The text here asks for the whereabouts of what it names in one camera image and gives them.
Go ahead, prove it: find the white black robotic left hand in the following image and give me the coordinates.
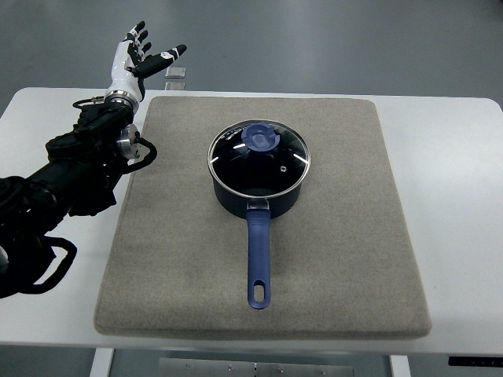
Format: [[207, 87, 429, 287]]
[[104, 21, 187, 114]]

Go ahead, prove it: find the glass pot lid blue knob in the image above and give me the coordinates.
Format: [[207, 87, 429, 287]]
[[207, 120, 310, 197]]

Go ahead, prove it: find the clear square floor marker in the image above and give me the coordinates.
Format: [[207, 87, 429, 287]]
[[165, 67, 186, 79]]

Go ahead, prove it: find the lower clear floor marker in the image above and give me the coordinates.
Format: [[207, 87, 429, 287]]
[[164, 81, 185, 90]]

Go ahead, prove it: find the beige fabric mat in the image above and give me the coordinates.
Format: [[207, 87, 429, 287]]
[[94, 97, 431, 340]]

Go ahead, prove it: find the white left table leg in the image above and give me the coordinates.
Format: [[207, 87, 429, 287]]
[[89, 348, 115, 377]]

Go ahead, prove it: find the white table leg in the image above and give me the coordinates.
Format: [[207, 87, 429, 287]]
[[389, 355, 412, 377], [89, 348, 115, 377]]

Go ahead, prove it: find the metal plate under table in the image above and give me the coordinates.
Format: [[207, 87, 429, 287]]
[[158, 358, 354, 377]]

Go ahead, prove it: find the white right table leg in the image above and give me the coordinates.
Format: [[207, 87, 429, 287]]
[[389, 355, 412, 377]]

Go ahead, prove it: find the black table control panel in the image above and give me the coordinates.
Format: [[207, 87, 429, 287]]
[[448, 356, 503, 368]]

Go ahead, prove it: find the dark saucepan blue handle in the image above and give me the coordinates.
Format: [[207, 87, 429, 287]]
[[209, 171, 305, 309]]

